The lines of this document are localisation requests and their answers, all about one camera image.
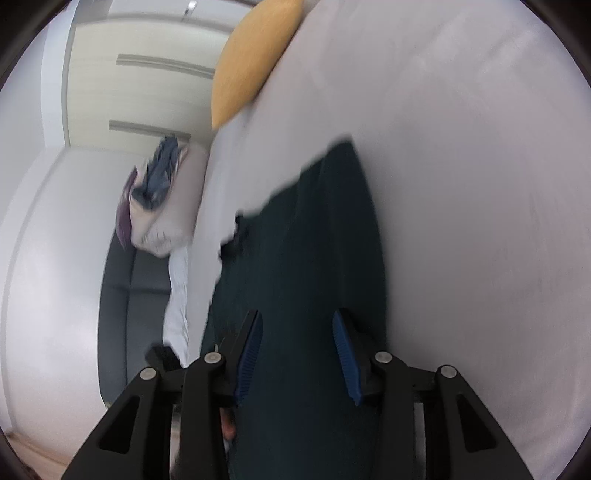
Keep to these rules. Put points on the dark green cloth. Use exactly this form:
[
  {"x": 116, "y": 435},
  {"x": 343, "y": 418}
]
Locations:
[{"x": 300, "y": 254}]

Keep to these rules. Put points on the white pillow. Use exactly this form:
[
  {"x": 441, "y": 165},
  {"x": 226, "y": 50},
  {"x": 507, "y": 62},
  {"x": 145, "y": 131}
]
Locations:
[{"x": 178, "y": 300}]

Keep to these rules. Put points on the grey padded headboard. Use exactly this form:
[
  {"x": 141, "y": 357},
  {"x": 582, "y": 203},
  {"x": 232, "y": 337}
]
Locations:
[{"x": 134, "y": 323}]

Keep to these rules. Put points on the blue-grey folded cloth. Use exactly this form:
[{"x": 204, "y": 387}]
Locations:
[{"x": 159, "y": 175}]

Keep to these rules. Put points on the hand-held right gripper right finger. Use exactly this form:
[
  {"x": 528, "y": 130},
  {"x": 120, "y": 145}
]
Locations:
[{"x": 345, "y": 360}]

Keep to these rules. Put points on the purple pillow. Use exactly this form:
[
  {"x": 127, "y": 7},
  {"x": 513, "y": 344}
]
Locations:
[{"x": 123, "y": 221}]

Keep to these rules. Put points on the yellow pillow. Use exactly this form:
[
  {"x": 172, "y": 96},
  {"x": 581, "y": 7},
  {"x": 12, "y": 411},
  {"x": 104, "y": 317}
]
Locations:
[{"x": 249, "y": 60}]

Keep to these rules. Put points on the bed with white sheet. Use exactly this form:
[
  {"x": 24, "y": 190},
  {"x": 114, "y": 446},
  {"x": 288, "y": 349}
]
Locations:
[{"x": 461, "y": 184}]

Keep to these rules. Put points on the folded beige duvet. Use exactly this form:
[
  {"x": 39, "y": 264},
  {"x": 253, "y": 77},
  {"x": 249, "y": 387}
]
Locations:
[{"x": 171, "y": 217}]

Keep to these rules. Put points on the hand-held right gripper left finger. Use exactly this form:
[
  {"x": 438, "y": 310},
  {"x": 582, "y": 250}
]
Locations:
[{"x": 247, "y": 360}]

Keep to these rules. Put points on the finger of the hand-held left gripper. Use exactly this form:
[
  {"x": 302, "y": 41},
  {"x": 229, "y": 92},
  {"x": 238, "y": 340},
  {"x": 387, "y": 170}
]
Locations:
[{"x": 236, "y": 235}]

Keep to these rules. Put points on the cream wardrobe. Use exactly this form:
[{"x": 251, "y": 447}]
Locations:
[{"x": 138, "y": 101}]

